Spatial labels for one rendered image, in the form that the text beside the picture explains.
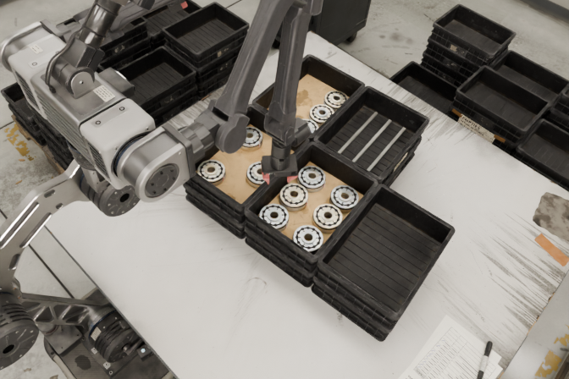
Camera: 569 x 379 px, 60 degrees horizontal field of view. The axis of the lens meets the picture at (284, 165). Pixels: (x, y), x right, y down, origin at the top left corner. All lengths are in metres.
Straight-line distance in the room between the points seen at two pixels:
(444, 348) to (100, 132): 1.28
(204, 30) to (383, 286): 1.92
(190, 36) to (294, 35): 1.81
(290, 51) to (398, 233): 0.84
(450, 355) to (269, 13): 1.24
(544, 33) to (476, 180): 2.49
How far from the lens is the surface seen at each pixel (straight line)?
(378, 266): 1.73
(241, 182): 1.85
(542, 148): 2.98
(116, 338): 2.08
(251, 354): 1.70
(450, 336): 1.84
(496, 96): 2.98
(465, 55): 3.14
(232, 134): 1.16
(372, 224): 1.80
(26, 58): 1.33
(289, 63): 1.26
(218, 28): 3.06
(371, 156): 1.99
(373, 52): 3.80
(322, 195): 1.83
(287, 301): 1.76
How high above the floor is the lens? 2.33
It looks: 52 degrees down
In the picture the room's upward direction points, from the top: 6 degrees clockwise
